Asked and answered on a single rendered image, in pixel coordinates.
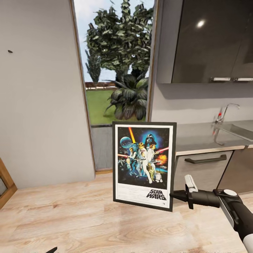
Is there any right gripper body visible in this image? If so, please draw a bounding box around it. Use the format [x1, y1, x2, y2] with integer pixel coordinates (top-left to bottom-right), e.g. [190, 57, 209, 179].
[185, 184, 209, 209]

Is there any poster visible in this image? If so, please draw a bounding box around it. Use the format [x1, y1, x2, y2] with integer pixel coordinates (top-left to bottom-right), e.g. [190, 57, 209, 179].
[112, 121, 177, 212]

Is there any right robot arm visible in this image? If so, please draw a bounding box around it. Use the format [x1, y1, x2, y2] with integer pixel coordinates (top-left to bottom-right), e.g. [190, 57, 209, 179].
[169, 175, 253, 253]

